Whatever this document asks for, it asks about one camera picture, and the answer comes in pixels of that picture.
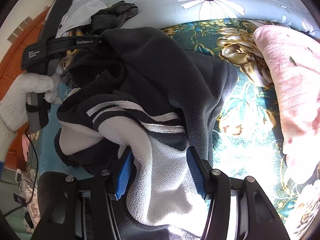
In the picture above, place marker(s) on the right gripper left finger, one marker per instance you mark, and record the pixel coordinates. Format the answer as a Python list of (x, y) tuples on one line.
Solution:
[(65, 216)]

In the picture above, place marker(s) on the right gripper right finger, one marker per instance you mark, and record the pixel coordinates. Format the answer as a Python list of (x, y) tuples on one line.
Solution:
[(256, 217)]

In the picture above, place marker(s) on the black and white fleece jacket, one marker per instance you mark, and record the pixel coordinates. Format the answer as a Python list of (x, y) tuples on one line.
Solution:
[(139, 89)]

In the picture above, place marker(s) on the white gloved left hand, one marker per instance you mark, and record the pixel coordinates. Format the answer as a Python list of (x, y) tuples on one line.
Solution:
[(13, 105)]

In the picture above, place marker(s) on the orange wooden headboard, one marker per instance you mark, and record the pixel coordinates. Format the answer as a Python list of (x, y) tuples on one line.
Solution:
[(10, 69)]

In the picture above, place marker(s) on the tan yellow plush garment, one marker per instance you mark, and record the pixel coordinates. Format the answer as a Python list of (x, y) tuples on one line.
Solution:
[(65, 61)]

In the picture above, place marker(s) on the light blue garment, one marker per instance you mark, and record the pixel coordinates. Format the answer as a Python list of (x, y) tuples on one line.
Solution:
[(79, 14)]

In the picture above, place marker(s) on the teal floral bed blanket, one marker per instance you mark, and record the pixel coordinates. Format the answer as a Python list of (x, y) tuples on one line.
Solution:
[(246, 136)]

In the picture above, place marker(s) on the dark grey crumpled garment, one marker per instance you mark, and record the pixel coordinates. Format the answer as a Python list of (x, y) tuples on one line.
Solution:
[(112, 18)]

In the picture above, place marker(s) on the grey daisy print quilt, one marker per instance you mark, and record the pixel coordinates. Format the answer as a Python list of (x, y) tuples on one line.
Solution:
[(165, 13)]

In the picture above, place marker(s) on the pink folded blanket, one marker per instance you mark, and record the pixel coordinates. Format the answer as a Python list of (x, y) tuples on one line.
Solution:
[(293, 60)]

